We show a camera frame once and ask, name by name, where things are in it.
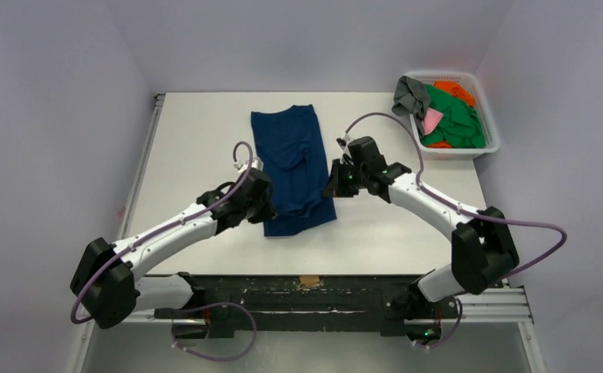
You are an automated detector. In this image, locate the dark blue t shirt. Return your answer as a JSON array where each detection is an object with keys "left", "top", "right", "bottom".
[{"left": 250, "top": 105, "right": 337, "bottom": 238}]

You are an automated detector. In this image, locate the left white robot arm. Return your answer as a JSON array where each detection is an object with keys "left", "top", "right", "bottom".
[{"left": 70, "top": 168, "right": 276, "bottom": 329}]

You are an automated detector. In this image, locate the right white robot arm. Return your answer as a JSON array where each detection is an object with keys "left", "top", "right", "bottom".
[{"left": 322, "top": 135, "right": 519, "bottom": 316}]

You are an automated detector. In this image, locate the pink cloth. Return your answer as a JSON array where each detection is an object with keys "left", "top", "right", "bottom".
[{"left": 421, "top": 108, "right": 444, "bottom": 136}]

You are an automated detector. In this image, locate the grey t shirt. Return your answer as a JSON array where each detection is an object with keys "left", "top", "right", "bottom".
[{"left": 392, "top": 75, "right": 431, "bottom": 120}]

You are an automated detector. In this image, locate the brown tape piece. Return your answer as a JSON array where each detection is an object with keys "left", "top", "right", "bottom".
[{"left": 299, "top": 275, "right": 322, "bottom": 288}]

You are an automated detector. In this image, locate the green t shirt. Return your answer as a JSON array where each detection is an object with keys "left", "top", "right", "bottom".
[{"left": 420, "top": 84, "right": 486, "bottom": 148}]

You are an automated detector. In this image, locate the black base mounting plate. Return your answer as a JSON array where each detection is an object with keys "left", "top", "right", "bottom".
[{"left": 154, "top": 274, "right": 458, "bottom": 342}]

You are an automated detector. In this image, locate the orange t shirt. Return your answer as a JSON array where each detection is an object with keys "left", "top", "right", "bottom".
[{"left": 433, "top": 80, "right": 476, "bottom": 108}]

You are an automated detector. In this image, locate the white plastic laundry basket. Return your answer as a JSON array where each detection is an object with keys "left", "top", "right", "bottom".
[{"left": 405, "top": 70, "right": 500, "bottom": 160}]

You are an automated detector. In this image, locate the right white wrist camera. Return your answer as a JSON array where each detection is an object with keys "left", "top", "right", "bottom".
[{"left": 336, "top": 134, "right": 353, "bottom": 151}]

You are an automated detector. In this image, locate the aluminium frame rail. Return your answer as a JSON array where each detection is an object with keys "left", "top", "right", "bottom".
[{"left": 126, "top": 285, "right": 531, "bottom": 332}]

